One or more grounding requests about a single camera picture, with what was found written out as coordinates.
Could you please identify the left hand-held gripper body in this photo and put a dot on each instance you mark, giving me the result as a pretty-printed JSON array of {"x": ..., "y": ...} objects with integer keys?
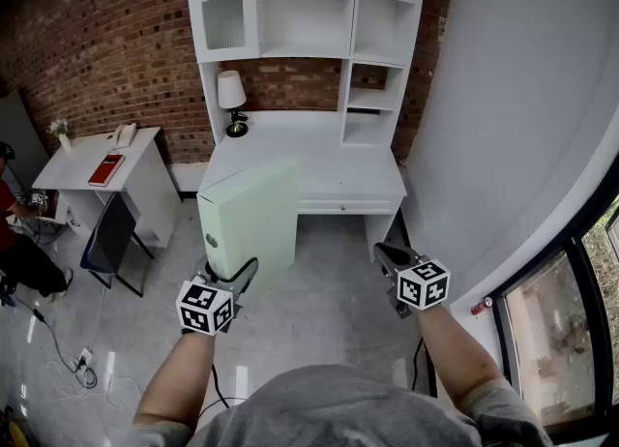
[{"x": 203, "y": 307}]

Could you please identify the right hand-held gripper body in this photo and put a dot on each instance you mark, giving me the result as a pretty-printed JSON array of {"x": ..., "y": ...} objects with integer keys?
[{"x": 423, "y": 285}]

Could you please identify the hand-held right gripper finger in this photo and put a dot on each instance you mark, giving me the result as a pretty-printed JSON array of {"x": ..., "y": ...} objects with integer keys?
[
  {"x": 382, "y": 254},
  {"x": 403, "y": 254}
]

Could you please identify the pale green object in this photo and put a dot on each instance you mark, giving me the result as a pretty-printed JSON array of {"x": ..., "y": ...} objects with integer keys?
[{"x": 256, "y": 222}]

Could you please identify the white desk shelf unit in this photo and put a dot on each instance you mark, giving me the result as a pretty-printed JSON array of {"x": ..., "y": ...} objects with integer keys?
[{"x": 338, "y": 164}]

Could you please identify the person's left forearm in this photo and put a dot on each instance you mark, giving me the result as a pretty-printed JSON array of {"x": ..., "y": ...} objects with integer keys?
[{"x": 179, "y": 377}]

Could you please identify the person's right forearm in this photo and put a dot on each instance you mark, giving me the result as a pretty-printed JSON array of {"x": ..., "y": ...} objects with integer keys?
[{"x": 454, "y": 353}]

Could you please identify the yellow object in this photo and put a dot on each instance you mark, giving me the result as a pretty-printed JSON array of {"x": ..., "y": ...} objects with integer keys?
[{"x": 12, "y": 430}]

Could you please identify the red drink can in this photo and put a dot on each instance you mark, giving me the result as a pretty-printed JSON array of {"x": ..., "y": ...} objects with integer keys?
[{"x": 481, "y": 306}]

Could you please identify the black folding chair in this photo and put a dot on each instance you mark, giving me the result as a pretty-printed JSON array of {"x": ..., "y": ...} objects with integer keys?
[{"x": 110, "y": 239}]

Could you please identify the white power strip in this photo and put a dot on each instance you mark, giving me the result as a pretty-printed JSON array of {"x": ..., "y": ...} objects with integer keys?
[{"x": 83, "y": 358}]

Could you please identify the red book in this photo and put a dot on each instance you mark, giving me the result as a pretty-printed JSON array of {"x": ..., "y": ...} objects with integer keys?
[{"x": 106, "y": 170}]

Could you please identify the small white side table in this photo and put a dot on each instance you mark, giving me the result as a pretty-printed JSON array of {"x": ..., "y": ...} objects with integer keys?
[{"x": 97, "y": 164}]

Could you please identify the person's grey shirt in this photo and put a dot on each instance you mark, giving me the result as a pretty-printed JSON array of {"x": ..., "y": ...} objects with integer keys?
[{"x": 338, "y": 411}]

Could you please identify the white telephone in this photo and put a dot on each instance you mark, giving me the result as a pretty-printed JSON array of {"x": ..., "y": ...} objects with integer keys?
[{"x": 125, "y": 135}]

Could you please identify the white shade table lamp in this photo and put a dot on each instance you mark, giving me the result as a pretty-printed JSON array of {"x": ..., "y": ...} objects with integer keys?
[{"x": 230, "y": 92}]

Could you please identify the white vase with flowers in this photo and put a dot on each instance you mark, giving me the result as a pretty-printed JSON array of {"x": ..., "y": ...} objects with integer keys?
[{"x": 62, "y": 134}]

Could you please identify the black window frame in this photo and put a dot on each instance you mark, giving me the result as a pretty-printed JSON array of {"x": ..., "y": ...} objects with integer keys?
[{"x": 587, "y": 290}]

